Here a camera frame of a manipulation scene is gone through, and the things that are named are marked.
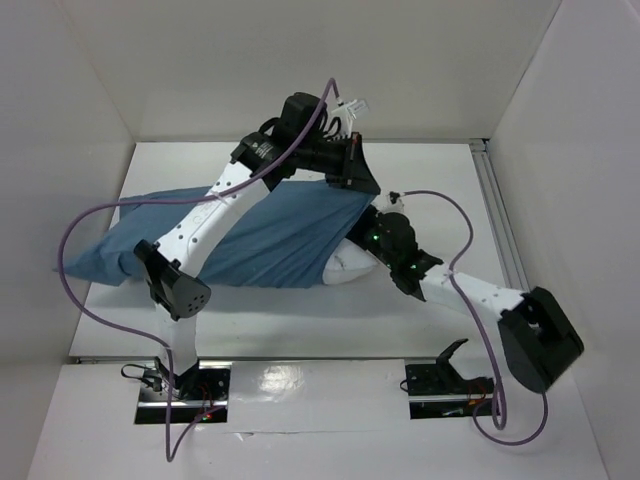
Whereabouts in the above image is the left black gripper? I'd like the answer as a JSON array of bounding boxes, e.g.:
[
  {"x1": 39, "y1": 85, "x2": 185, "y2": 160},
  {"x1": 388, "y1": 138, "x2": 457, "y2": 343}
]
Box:
[{"x1": 297, "y1": 131, "x2": 381, "y2": 195}]

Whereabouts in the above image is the white pillow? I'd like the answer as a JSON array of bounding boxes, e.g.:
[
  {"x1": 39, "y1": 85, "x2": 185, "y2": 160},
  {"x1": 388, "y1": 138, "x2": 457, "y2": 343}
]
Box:
[{"x1": 322, "y1": 238, "x2": 379, "y2": 285}]

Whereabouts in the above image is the blue pillowcase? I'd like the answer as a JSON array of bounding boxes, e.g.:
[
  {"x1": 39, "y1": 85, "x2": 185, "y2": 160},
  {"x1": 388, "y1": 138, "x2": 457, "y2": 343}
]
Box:
[{"x1": 64, "y1": 181, "x2": 373, "y2": 288}]

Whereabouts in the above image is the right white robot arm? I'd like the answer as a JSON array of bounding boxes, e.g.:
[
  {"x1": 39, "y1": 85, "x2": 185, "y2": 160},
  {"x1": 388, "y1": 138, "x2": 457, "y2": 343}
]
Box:
[{"x1": 347, "y1": 206, "x2": 584, "y2": 393}]

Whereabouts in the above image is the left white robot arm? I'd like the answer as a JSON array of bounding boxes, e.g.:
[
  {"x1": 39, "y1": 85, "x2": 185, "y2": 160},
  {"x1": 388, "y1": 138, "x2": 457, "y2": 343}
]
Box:
[{"x1": 134, "y1": 92, "x2": 380, "y2": 399}]

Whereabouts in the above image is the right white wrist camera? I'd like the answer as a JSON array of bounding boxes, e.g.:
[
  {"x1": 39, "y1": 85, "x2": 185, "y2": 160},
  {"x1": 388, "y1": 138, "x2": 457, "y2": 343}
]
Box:
[{"x1": 377, "y1": 191, "x2": 404, "y2": 214}]

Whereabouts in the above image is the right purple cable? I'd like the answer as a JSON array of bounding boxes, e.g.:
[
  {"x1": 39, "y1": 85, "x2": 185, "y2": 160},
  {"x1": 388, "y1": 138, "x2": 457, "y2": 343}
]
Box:
[{"x1": 399, "y1": 189, "x2": 549, "y2": 447}]

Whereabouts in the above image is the purple cable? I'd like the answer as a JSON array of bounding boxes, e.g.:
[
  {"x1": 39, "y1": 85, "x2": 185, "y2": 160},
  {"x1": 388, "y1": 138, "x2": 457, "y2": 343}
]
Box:
[
  {"x1": 57, "y1": 77, "x2": 344, "y2": 462},
  {"x1": 399, "y1": 189, "x2": 549, "y2": 447}
]

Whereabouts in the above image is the aluminium rail frame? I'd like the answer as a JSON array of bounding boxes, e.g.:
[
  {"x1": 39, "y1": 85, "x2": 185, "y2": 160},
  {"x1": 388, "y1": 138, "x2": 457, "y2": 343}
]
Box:
[{"x1": 469, "y1": 139, "x2": 529, "y2": 290}]

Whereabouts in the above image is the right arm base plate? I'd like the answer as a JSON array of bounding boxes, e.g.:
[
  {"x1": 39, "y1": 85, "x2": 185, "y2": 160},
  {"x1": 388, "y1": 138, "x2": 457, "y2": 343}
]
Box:
[{"x1": 399, "y1": 339, "x2": 494, "y2": 420}]

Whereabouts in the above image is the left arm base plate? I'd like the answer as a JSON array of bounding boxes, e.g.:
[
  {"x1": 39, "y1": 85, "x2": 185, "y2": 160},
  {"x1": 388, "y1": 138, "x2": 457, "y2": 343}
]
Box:
[{"x1": 120, "y1": 362, "x2": 231, "y2": 425}]

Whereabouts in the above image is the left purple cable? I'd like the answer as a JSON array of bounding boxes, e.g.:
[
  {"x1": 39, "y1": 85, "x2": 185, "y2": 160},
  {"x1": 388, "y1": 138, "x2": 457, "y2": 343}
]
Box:
[{"x1": 57, "y1": 77, "x2": 344, "y2": 462}]

